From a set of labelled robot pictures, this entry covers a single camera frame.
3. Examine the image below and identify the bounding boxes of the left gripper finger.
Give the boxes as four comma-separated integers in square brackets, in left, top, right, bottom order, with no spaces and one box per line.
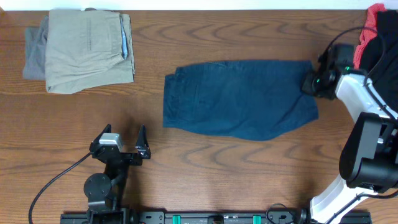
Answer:
[98,124,111,139]
[135,125,151,159]

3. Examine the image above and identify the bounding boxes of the dark blue shorts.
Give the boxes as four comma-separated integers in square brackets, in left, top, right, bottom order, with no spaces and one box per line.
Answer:
[163,60,318,141]

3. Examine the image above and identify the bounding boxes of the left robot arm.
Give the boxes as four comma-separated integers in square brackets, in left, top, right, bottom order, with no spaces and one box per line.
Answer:
[83,124,151,223]

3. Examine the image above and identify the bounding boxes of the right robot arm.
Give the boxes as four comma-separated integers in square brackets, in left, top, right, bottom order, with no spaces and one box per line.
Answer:
[294,44,397,223]

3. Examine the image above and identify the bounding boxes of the black garment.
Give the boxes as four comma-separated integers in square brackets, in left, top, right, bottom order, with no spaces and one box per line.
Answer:
[359,10,397,111]

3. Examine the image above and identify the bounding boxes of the red garment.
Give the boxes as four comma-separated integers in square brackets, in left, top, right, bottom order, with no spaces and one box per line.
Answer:
[353,3,386,68]

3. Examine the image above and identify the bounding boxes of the folded khaki shorts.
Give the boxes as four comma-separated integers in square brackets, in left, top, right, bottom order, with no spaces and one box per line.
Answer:
[45,9,135,94]

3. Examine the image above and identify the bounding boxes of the folded grey garment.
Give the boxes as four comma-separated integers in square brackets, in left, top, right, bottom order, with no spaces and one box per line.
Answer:
[22,16,49,80]

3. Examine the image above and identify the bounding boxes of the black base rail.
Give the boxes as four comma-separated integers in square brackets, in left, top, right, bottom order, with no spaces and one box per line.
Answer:
[59,210,373,224]

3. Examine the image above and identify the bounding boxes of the left black cable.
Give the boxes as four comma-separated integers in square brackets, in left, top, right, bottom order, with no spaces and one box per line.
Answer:
[28,151,93,224]

